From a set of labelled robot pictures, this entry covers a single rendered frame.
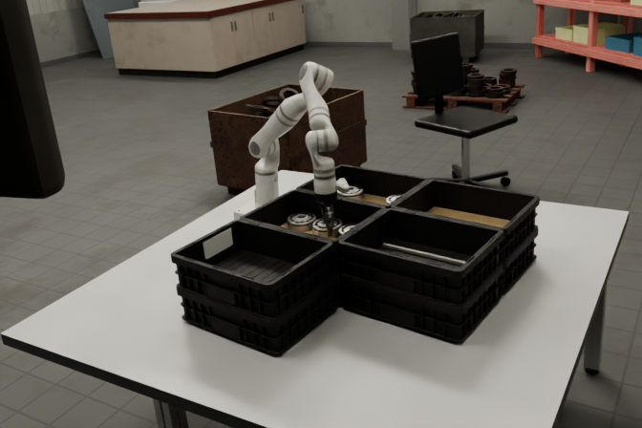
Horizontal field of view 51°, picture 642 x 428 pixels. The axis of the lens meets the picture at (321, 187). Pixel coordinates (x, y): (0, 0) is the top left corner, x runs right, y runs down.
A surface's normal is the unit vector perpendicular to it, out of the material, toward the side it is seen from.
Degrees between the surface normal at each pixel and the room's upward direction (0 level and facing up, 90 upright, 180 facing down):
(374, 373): 0
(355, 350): 0
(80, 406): 0
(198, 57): 90
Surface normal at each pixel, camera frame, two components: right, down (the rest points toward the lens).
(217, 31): 0.86, 0.11
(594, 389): -0.07, -0.93
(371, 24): -0.50, 0.34
